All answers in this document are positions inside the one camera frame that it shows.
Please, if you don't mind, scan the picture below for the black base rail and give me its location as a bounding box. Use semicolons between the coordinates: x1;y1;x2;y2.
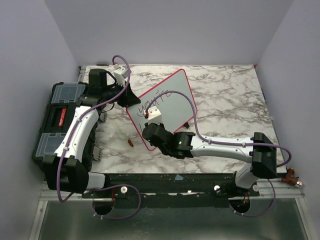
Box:
82;173;260;209

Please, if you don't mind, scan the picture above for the brown marker cap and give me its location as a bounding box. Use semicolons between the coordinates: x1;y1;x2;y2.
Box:
127;139;134;147

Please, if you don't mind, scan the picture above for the pink framed whiteboard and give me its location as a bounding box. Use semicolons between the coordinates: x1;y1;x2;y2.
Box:
126;68;198;136

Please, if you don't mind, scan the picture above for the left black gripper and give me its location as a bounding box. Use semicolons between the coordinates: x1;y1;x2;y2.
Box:
102;79;141;107

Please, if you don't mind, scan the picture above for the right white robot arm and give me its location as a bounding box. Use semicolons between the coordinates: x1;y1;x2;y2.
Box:
142;123;277;196

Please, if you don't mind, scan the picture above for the black plastic toolbox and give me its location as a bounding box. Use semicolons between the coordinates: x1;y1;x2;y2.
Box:
31;81;108;173

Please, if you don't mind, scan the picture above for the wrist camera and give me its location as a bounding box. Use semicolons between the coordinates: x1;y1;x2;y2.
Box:
145;106;163;125
113;64;129;87

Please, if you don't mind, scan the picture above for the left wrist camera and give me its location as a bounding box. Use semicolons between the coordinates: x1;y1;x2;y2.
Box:
113;64;129;87

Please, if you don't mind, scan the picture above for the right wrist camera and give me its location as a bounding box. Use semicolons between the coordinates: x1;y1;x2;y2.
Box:
145;106;163;125

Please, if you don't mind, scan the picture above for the copper cable connector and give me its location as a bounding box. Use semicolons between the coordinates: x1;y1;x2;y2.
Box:
281;168;303;188

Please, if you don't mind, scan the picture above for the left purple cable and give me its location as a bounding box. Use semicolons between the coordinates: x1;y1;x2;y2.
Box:
56;54;142;221

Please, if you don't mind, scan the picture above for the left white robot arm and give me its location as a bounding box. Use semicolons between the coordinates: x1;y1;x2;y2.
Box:
35;64;141;198

